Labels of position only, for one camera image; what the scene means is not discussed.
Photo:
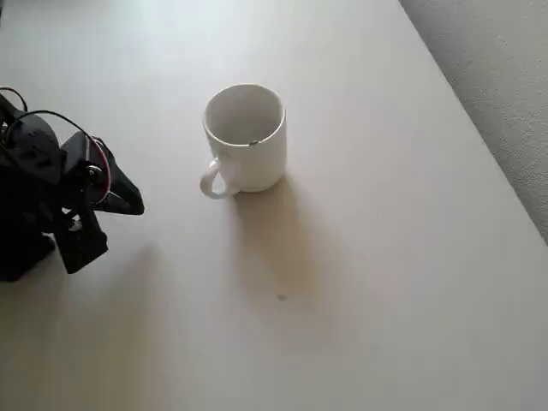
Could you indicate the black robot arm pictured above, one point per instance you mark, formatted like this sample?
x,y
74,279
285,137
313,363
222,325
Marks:
x,y
25,180

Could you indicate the white ceramic mug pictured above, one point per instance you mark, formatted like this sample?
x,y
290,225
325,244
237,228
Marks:
x,y
248,158

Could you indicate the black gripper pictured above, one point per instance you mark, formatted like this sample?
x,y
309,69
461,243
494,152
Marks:
x,y
87,223

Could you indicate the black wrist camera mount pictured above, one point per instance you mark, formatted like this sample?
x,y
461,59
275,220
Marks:
x,y
81,244

